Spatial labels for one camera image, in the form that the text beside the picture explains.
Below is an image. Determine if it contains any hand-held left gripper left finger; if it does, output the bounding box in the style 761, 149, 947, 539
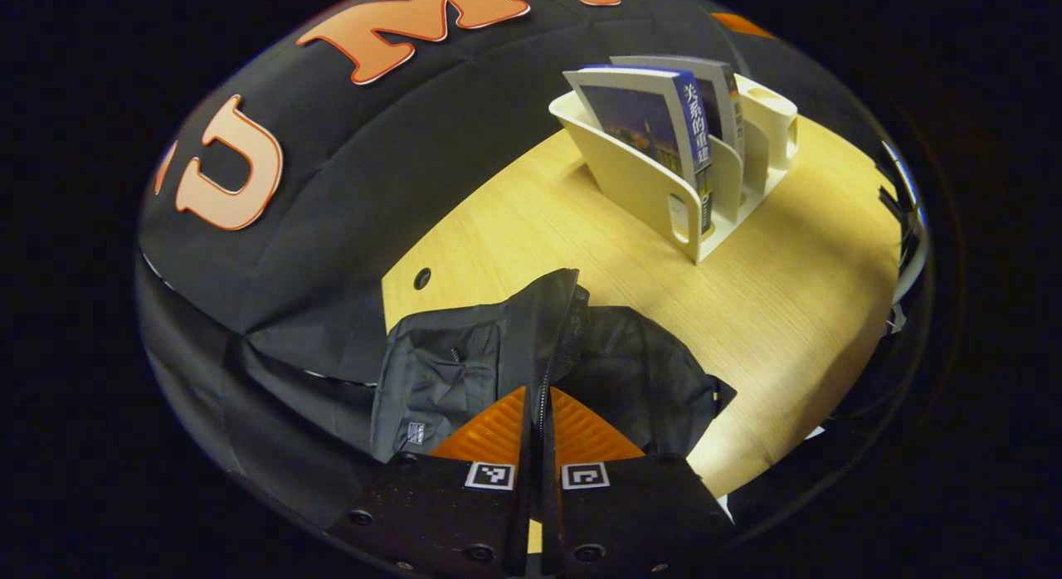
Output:
326, 386, 533, 578

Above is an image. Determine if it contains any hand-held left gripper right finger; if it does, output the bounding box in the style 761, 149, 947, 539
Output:
542, 386, 737, 578

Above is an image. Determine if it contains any black schoolbag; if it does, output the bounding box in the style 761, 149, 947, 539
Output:
371, 268, 738, 480

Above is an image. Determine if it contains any white bookshelf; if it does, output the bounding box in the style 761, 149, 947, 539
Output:
549, 55, 799, 265

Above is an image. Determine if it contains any blue cover book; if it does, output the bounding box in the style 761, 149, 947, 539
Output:
564, 65, 714, 236

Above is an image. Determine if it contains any grey cover book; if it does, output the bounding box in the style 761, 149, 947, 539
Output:
610, 55, 745, 161

